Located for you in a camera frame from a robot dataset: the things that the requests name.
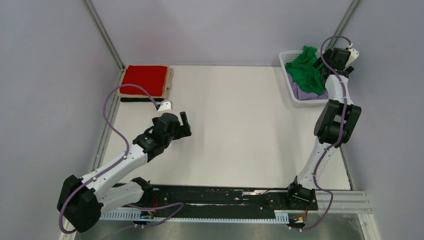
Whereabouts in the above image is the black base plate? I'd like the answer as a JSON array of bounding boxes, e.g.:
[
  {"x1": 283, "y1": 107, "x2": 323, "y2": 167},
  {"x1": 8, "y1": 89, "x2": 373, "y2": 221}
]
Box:
[{"x1": 112, "y1": 183, "x2": 319, "y2": 220}]

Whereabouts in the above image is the folded red t shirt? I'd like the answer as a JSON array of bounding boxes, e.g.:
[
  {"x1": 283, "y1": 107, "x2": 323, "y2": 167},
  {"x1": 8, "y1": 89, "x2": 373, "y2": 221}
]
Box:
[{"x1": 120, "y1": 65, "x2": 169, "y2": 97}]

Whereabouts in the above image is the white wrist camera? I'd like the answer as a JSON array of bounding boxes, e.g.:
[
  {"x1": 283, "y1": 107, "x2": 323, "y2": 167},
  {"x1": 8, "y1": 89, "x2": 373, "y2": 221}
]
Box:
[
  {"x1": 345, "y1": 48, "x2": 359, "y2": 68},
  {"x1": 156, "y1": 100, "x2": 173, "y2": 112}
]

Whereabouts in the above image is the aluminium rail frame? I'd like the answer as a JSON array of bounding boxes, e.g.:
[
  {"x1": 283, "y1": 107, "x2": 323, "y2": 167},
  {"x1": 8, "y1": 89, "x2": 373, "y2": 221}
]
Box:
[{"x1": 62, "y1": 190, "x2": 382, "y2": 240}]

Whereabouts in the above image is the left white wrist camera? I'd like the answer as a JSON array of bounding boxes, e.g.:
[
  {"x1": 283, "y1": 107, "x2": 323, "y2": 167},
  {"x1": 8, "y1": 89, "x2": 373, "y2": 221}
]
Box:
[{"x1": 156, "y1": 100, "x2": 173, "y2": 112}]

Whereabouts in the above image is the white plastic basket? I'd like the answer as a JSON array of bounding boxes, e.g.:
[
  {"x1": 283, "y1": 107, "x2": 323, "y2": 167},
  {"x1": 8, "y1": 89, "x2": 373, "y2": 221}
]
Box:
[{"x1": 278, "y1": 46, "x2": 329, "y2": 108}]

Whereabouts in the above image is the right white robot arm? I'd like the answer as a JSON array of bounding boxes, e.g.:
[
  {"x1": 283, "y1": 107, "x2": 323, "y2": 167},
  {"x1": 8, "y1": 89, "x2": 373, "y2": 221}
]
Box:
[{"x1": 285, "y1": 46, "x2": 362, "y2": 209}]

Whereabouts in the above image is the green t shirt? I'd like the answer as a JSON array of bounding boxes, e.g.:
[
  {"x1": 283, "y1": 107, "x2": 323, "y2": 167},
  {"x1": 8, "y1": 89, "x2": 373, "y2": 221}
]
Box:
[{"x1": 284, "y1": 45, "x2": 326, "y2": 95}]

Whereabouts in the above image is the white slotted cable duct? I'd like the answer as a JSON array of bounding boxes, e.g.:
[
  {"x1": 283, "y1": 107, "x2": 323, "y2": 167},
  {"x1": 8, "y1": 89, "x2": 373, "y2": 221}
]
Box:
[{"x1": 99, "y1": 208, "x2": 290, "y2": 224}]

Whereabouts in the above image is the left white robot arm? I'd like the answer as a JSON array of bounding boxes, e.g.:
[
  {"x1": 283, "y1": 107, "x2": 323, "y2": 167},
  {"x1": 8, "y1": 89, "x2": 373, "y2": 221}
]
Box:
[{"x1": 57, "y1": 111, "x2": 192, "y2": 234}]

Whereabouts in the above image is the purple t shirt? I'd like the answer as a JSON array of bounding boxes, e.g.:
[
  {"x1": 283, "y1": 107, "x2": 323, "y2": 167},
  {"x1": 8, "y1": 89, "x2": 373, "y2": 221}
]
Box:
[{"x1": 287, "y1": 73, "x2": 329, "y2": 101}]

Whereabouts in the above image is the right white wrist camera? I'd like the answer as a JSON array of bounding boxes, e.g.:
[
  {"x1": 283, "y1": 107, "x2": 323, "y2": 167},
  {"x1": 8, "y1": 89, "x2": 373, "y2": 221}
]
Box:
[{"x1": 345, "y1": 48, "x2": 359, "y2": 68}]

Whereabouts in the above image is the folded black t shirt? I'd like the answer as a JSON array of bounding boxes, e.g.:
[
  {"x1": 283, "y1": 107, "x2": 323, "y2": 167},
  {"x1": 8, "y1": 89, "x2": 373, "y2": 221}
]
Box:
[{"x1": 120, "y1": 97, "x2": 165, "y2": 103}]

